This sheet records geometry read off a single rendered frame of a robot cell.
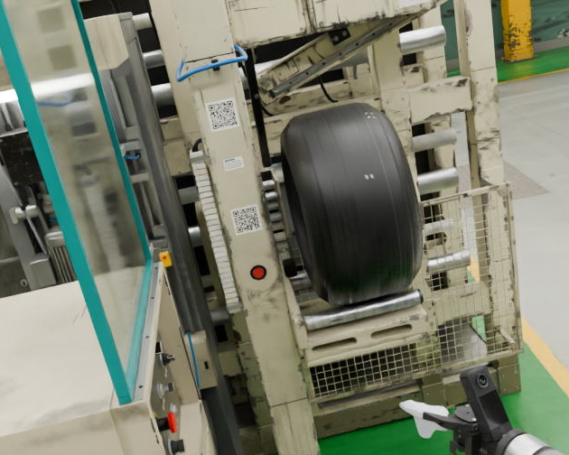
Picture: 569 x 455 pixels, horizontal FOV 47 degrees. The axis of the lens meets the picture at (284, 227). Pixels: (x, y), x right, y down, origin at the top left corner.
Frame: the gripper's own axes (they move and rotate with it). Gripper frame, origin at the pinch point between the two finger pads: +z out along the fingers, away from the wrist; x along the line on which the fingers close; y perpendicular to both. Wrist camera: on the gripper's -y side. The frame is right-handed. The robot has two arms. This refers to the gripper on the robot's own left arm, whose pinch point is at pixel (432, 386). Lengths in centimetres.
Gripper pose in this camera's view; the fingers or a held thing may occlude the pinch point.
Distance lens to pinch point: 124.8
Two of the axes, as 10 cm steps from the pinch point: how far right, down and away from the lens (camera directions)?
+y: 0.7, 9.6, 2.9
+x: 8.8, -2.0, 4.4
